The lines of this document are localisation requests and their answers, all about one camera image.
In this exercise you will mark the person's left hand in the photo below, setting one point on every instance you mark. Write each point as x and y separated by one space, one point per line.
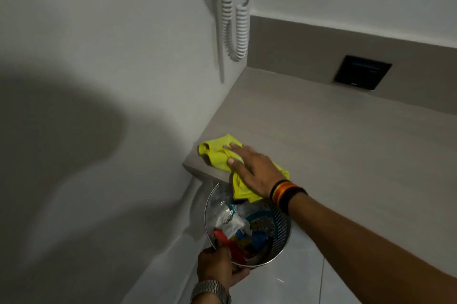
214 266

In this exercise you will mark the person's right hand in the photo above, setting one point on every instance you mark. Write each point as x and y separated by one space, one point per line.
259 171

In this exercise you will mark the person's right middle finger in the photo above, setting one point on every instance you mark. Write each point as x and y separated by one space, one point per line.
243 148

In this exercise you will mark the person's left thumb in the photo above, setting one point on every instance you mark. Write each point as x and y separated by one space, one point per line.
223 253

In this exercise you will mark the person's right thumb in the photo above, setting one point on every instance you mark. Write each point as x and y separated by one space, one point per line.
238 171

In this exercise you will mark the yellow cleaning cloth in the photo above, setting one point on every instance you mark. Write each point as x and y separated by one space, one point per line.
214 155

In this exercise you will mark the round metal trash bin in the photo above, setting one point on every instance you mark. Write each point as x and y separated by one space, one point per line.
280 232

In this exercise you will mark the person's right forearm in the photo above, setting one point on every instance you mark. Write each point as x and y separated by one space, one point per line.
357 257

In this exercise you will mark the person's left forearm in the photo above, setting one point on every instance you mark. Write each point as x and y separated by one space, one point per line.
205 300

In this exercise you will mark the red wrapper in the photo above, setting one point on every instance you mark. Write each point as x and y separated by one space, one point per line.
232 247

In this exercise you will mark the white crumpled plastic wrapper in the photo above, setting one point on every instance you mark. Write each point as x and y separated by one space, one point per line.
235 225

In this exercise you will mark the silver wristwatch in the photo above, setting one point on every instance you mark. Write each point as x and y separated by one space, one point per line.
211 287

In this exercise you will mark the blue packet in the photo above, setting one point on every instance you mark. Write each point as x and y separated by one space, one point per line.
257 239

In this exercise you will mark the black and orange wristbands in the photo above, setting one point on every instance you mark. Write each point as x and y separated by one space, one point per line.
285 193

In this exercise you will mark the black square wall panel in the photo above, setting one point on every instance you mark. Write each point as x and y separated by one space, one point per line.
361 72

